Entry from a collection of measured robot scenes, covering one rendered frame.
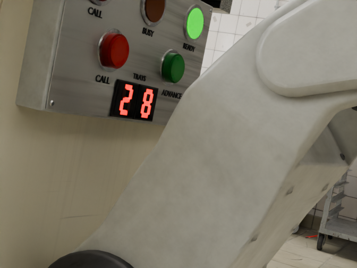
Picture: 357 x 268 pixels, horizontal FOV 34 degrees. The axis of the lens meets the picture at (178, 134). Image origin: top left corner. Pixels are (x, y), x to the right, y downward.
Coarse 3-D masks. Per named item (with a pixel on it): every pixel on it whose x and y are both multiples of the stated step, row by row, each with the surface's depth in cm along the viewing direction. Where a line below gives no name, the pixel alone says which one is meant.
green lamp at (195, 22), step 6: (192, 12) 60; (198, 12) 61; (192, 18) 61; (198, 18) 62; (192, 24) 61; (198, 24) 62; (192, 30) 61; (198, 30) 62; (192, 36) 61; (198, 36) 62
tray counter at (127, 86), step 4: (124, 88) 53; (128, 88) 53; (124, 92) 53; (132, 92) 54; (124, 96) 53; (124, 100) 53; (128, 100) 54; (120, 104) 53; (128, 104) 54; (120, 108) 53; (128, 108) 54; (120, 112) 53; (124, 112) 54
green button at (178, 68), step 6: (174, 54) 58; (168, 60) 58; (174, 60) 58; (180, 60) 59; (168, 66) 58; (174, 66) 58; (180, 66) 59; (168, 72) 58; (174, 72) 58; (180, 72) 59; (168, 78) 58; (174, 78) 59; (180, 78) 60
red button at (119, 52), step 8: (112, 40) 49; (120, 40) 50; (104, 48) 49; (112, 48) 49; (120, 48) 50; (128, 48) 51; (104, 56) 49; (112, 56) 49; (120, 56) 50; (112, 64) 50; (120, 64) 50
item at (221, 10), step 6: (204, 0) 67; (210, 0) 66; (216, 0) 66; (222, 0) 66; (228, 0) 67; (216, 6) 66; (222, 6) 66; (228, 6) 68; (216, 12) 69; (222, 12) 68; (228, 12) 68
